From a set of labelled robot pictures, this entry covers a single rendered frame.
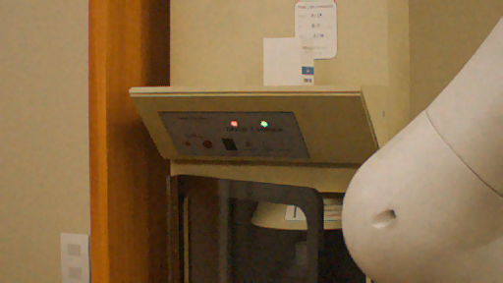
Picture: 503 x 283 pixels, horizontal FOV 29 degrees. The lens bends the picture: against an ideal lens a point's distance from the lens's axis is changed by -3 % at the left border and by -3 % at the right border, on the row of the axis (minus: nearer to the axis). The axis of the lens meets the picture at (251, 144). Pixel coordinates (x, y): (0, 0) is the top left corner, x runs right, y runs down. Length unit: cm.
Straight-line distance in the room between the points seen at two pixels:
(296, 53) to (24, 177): 99
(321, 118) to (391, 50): 15
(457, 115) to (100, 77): 73
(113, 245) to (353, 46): 43
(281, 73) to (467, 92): 55
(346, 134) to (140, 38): 37
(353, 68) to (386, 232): 59
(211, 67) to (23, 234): 86
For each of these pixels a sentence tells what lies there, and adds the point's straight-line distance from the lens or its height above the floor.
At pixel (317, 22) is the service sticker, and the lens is 131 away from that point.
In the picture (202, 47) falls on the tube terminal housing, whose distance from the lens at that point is 137.
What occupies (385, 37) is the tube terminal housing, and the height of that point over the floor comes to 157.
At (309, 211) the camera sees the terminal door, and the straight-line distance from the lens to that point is 116.
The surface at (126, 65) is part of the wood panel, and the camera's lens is 139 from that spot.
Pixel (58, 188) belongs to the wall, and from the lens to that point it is 204.
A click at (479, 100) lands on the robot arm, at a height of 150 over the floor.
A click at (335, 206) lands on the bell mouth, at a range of 135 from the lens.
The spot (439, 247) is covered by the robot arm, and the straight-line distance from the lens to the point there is 72.
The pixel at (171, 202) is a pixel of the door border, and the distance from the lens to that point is 139.
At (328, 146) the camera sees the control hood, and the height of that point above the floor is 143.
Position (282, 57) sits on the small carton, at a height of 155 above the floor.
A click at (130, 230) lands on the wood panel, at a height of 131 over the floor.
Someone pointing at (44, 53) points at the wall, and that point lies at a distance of 205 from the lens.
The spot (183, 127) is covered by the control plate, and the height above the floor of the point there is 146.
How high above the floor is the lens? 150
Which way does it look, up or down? 3 degrees down
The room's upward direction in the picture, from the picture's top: straight up
